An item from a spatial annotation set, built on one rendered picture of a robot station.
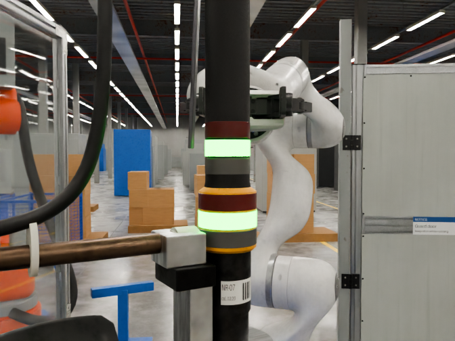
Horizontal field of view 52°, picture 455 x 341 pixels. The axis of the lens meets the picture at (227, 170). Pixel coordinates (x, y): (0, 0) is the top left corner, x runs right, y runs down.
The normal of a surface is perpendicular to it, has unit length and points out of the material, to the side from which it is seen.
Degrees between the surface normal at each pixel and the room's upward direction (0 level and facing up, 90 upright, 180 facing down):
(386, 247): 90
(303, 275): 53
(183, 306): 90
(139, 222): 90
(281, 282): 76
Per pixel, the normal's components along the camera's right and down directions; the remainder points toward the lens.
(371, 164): -0.08, 0.04
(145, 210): 0.14, 0.04
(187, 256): 0.50, 0.03
